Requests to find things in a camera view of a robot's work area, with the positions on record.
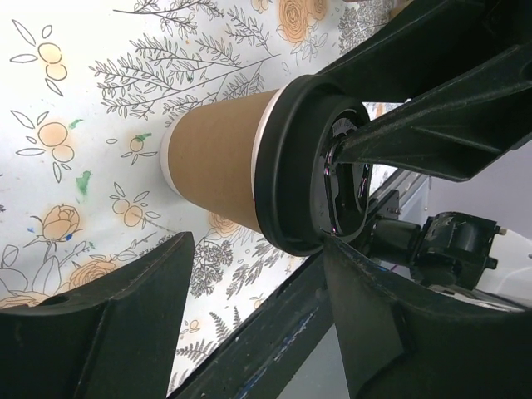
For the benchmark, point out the black plastic cup lid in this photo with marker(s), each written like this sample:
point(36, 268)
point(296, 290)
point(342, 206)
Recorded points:
point(302, 193)

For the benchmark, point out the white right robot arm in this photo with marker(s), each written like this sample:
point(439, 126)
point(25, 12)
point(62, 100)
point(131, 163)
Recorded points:
point(471, 258)

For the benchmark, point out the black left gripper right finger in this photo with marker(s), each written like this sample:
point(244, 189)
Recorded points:
point(400, 340)

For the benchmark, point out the brown paper coffee cup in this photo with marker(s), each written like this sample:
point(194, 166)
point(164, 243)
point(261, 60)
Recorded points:
point(206, 156)

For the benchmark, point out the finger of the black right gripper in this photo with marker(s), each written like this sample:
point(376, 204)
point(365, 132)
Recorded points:
point(427, 44)
point(457, 129)

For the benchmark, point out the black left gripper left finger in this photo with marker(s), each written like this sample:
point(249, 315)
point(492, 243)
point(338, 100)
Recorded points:
point(114, 337)

